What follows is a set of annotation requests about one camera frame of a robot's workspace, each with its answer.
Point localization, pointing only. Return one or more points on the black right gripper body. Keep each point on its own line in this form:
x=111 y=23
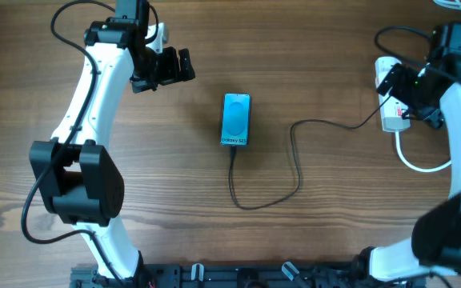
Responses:
x=409 y=90

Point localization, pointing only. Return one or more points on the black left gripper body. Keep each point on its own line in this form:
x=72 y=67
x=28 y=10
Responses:
x=161 y=69

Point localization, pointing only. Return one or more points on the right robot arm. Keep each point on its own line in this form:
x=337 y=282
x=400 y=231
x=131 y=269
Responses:
x=431 y=92

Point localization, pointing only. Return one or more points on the blue Galaxy S25 smartphone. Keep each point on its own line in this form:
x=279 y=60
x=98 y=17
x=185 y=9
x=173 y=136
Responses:
x=236 y=116

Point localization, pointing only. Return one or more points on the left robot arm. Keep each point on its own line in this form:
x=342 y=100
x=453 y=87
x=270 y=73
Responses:
x=75 y=175

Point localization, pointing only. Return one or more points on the white power strip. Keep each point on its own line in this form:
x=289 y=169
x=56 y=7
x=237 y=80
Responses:
x=391 y=109

